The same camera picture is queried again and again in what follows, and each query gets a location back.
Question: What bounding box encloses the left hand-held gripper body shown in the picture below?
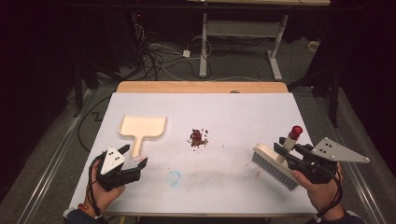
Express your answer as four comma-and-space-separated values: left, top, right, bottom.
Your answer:
96, 147, 141, 191

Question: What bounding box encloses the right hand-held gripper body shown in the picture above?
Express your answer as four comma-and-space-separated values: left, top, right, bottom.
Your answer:
287, 137, 371, 185

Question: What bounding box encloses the cream brush with red tip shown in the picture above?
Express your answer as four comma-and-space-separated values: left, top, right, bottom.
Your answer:
251, 125, 304, 192

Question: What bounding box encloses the cream dustpan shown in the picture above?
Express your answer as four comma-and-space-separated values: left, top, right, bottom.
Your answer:
118, 115, 168, 159

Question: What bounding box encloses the brown crumb debris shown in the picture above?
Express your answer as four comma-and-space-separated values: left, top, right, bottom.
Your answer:
187, 127, 210, 152

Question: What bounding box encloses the person's left hand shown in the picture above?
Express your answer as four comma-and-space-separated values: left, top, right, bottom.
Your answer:
83, 151, 126, 217

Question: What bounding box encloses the person's right hand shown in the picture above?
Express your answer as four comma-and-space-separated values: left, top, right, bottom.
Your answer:
291, 163, 344, 217

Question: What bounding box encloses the black metal stand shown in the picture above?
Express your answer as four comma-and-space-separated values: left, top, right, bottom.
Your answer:
72, 59, 102, 119
287, 60, 342, 129

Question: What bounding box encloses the white board sheet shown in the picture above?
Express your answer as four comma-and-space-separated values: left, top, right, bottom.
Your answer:
68, 91, 341, 217

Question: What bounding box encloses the wooden table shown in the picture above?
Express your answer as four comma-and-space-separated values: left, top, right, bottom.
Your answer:
116, 80, 290, 94

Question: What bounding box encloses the white floor socket box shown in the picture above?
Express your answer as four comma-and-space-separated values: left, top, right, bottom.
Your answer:
307, 39, 321, 53

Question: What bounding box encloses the left hand-held gripper black cable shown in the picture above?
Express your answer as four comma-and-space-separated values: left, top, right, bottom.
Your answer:
88, 154, 106, 220

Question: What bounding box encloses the hand-held gripper black cable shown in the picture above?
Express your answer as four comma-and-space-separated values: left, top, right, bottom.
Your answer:
313, 167, 344, 224
88, 154, 106, 220

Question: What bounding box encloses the right hand-held gripper black cable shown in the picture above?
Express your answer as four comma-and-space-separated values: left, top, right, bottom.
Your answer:
313, 167, 344, 224

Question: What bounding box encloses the red bracelet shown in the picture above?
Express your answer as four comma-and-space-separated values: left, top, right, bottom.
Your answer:
77, 203, 95, 217

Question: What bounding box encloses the metal floor rail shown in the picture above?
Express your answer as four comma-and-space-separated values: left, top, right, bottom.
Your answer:
15, 88, 92, 224
312, 92, 389, 224

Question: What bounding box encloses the black floor cable loop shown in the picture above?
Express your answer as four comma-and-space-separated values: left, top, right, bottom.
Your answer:
77, 94, 112, 154

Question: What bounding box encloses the bundle of black floor cables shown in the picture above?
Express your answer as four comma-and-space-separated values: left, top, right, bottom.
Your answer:
132, 18, 216, 82

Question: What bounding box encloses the white desk frame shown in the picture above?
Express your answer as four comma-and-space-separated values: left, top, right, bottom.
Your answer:
186, 0, 332, 82

